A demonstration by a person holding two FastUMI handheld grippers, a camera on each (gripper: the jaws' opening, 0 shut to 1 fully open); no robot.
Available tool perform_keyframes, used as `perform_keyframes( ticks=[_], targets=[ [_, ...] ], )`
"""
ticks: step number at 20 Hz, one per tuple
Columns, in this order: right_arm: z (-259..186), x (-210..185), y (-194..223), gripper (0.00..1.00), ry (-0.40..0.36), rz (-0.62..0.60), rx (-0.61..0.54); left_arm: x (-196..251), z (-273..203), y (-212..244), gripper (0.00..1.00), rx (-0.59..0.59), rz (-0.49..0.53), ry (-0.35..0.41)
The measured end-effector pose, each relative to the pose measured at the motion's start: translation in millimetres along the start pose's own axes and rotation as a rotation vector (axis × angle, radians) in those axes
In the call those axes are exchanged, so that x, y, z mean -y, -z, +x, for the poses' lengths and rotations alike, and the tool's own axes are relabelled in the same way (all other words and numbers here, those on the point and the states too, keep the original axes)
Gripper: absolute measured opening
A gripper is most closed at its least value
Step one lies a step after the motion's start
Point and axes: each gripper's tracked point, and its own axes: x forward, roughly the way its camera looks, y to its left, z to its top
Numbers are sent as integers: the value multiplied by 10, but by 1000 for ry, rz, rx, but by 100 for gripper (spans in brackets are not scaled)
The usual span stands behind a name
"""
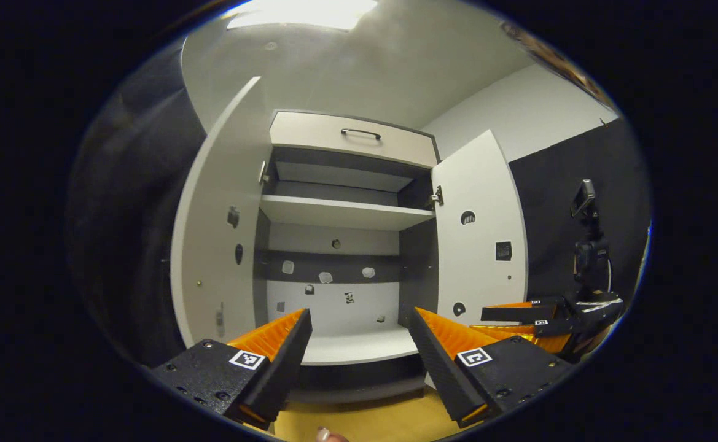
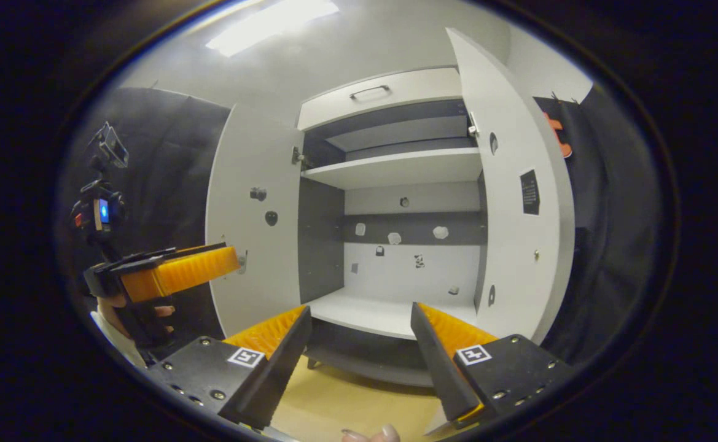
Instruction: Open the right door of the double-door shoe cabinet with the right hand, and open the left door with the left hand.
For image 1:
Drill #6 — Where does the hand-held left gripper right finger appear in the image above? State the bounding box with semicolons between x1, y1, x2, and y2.
408;307;574;429

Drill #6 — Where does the beige cabinet shelf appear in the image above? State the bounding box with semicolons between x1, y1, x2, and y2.
259;195;436;232

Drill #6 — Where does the beige cabinet drawer front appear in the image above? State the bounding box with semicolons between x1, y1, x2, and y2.
269;110;440;169

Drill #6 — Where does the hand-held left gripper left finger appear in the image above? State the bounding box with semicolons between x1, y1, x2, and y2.
150;308;313;430

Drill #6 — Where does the beige cabinet door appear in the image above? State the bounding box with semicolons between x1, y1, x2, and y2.
431;129;529;335
170;76;273;349

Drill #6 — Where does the grey double-door shoe cabinet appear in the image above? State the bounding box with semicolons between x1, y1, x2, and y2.
251;109;442;406

